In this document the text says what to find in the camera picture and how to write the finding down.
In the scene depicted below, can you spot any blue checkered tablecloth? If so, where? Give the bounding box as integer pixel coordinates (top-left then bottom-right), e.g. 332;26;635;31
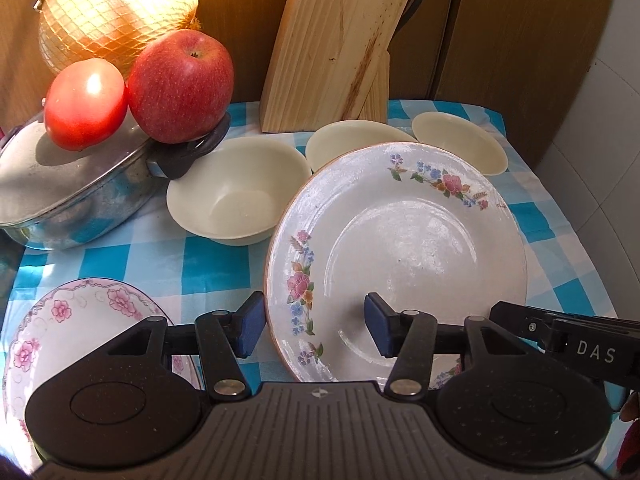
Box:
0;98;618;476

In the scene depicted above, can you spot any yellow netted pomelo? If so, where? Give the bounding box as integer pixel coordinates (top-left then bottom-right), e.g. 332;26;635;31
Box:
34;0;200;76

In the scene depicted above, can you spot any red apple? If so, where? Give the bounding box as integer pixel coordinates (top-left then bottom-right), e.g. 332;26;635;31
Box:
127;29;234;144

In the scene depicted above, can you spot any wooden knife block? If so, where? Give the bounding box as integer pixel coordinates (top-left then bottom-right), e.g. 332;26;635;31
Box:
259;0;408;133

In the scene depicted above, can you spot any steel pot with lid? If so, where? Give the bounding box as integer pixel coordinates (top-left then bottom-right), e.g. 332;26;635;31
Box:
1;113;231;250

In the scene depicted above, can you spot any small floral rimmed plate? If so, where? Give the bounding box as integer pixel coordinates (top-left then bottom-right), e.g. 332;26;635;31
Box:
264;142;527;382

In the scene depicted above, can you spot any deep pink-flower plate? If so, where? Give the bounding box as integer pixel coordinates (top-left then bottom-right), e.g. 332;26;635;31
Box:
1;278;181;474

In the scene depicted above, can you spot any cream bowl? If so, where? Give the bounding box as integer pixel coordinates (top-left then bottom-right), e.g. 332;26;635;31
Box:
411;112;508;176
166;136;311;246
305;119;416;172

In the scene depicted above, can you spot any red tomato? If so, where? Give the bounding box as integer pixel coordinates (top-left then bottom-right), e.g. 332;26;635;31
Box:
43;58;127;152

